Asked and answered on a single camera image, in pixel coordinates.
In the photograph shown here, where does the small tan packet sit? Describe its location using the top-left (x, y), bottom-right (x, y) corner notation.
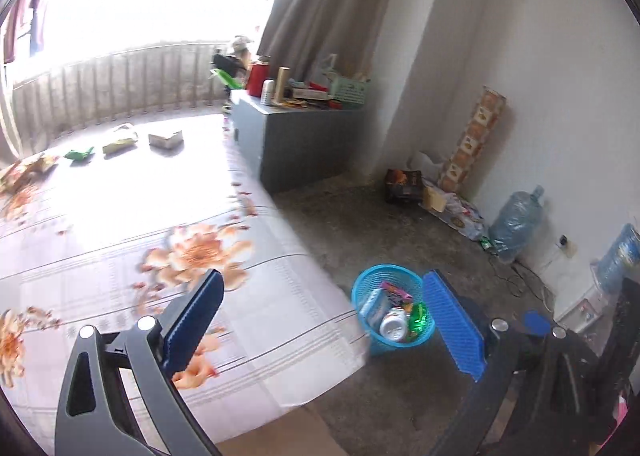
top-left (102, 123), bottom-right (140, 155)

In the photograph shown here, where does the blue plastic wastebasket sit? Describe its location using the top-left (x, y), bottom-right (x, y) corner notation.
top-left (351, 263), bottom-right (437, 356)

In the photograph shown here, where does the yellow packet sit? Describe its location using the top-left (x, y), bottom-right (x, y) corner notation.
top-left (422, 185), bottom-right (448, 212)

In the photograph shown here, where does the green plastic storage basket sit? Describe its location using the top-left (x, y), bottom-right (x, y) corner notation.
top-left (327, 76), bottom-right (372, 110)

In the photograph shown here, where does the pink hanging garment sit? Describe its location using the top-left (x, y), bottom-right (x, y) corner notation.
top-left (2, 0), bottom-right (23, 64)

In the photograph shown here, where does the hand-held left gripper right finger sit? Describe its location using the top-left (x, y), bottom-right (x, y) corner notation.
top-left (422, 270), bottom-right (601, 456)

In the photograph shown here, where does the crumpled white plastic bag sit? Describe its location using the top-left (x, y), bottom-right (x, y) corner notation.
top-left (410, 150), bottom-right (446, 182)

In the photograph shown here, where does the light blue box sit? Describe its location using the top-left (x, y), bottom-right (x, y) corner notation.
top-left (359, 289), bottom-right (388, 327)

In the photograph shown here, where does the purple chip bag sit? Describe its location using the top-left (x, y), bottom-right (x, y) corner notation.
top-left (378, 281), bottom-right (413, 309)

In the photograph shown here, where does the black cable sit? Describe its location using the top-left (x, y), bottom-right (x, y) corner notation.
top-left (492, 256), bottom-right (556, 317)

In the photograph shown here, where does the red thermos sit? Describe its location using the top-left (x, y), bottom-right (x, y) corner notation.
top-left (245, 56), bottom-right (272, 98)

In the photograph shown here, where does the tile patterned long box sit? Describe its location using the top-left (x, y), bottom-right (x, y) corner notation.
top-left (437, 85), bottom-right (508, 192)

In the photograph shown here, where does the small grey box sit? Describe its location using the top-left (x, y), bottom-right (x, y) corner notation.
top-left (148, 130), bottom-right (185, 149)

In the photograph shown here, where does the white strawberry drink bottle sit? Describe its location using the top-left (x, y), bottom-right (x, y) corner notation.
top-left (379, 309), bottom-right (410, 341)

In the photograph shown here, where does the beige cloth bundle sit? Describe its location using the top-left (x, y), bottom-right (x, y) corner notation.
top-left (227, 35), bottom-right (255, 60)

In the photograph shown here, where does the red flat box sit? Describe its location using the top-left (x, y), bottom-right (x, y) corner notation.
top-left (292, 81), bottom-right (331, 104)

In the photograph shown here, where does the clear plastic bag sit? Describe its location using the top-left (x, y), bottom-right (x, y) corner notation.
top-left (442, 191), bottom-right (491, 242)

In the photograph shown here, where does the cardboard tube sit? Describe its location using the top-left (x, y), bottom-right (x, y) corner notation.
top-left (274, 66), bottom-right (292, 104)

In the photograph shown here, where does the clear blue water jug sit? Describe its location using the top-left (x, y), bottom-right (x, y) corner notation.
top-left (592, 222), bottom-right (640, 294)
top-left (489, 185), bottom-right (546, 264)

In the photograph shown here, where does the dark snack bag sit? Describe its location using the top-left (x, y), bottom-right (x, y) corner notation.
top-left (384, 169), bottom-right (425, 204)

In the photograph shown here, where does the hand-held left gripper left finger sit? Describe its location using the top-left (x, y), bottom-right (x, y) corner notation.
top-left (54, 269), bottom-right (224, 456)

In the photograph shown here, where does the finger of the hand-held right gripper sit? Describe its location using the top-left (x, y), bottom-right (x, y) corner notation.
top-left (523, 311), bottom-right (551, 336)

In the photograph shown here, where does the black bag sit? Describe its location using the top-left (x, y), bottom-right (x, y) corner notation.
top-left (211, 54), bottom-right (247, 82)

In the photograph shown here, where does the green snack bag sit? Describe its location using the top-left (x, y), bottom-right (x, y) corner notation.
top-left (406, 301), bottom-right (430, 339)

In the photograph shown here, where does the green plastic sheet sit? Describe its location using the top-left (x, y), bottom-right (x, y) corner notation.
top-left (210, 69), bottom-right (247, 91)

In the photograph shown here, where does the dark red hanging garment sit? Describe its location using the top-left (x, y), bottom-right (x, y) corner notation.
top-left (27, 0), bottom-right (48, 57)

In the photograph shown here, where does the metal balcony railing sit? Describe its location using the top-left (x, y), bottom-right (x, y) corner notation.
top-left (12, 40), bottom-right (236, 137)

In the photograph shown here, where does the grey cabinet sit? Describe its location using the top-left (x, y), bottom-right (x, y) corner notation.
top-left (229, 89), bottom-right (371, 194)

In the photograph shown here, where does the beige curtain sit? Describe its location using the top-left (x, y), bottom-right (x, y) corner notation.
top-left (0, 81), bottom-right (23, 162)

